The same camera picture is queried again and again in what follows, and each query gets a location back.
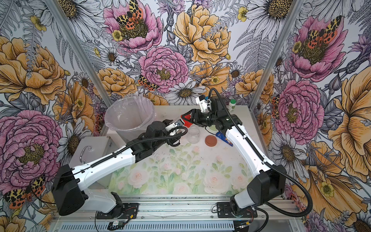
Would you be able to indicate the mesh bin with pink bag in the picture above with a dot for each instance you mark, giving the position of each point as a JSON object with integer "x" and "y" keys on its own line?
{"x": 129, "y": 117}

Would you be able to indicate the light green jar lid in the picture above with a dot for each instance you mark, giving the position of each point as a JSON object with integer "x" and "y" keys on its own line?
{"x": 213, "y": 128}

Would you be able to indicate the left aluminium corner post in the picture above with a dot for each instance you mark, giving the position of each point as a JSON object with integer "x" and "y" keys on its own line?
{"x": 73, "y": 40}

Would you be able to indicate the right aluminium corner post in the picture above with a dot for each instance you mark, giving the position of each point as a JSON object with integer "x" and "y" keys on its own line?
{"x": 281, "y": 39}

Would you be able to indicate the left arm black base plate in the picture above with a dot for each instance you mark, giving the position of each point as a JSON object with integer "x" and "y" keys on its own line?
{"x": 121, "y": 211}

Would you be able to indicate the red jar lid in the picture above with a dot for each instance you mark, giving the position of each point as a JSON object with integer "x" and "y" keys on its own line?
{"x": 187, "y": 120}

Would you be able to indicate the brown lid peanut jar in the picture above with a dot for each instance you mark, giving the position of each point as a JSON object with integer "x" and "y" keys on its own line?
{"x": 193, "y": 134}

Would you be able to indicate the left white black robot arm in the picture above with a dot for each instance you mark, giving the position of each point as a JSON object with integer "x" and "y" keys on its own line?
{"x": 71, "y": 187}

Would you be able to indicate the blue gauze bandage packet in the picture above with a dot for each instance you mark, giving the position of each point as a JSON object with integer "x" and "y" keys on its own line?
{"x": 223, "y": 138}

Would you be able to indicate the red lid peanut jar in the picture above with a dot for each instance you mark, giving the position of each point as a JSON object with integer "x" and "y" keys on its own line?
{"x": 174, "y": 141}

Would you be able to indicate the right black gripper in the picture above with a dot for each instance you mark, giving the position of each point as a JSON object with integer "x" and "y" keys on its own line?
{"x": 194, "y": 112}

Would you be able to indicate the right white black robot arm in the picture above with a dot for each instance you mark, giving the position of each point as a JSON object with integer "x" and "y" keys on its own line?
{"x": 268, "y": 179}

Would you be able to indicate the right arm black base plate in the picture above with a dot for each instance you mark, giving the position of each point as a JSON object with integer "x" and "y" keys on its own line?
{"x": 231, "y": 210}

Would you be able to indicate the aluminium corner post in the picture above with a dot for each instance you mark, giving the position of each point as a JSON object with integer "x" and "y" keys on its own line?
{"x": 281, "y": 39}
{"x": 73, "y": 40}

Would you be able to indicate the white bottle green cap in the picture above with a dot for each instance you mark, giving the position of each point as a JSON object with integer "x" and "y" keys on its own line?
{"x": 232, "y": 105}

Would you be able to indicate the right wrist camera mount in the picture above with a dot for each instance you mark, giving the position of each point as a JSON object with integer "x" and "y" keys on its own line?
{"x": 203, "y": 103}

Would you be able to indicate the aluminium rail frame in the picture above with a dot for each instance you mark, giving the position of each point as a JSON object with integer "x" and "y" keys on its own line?
{"x": 178, "y": 213}

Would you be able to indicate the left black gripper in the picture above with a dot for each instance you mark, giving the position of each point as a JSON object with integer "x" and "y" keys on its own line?
{"x": 167, "y": 122}

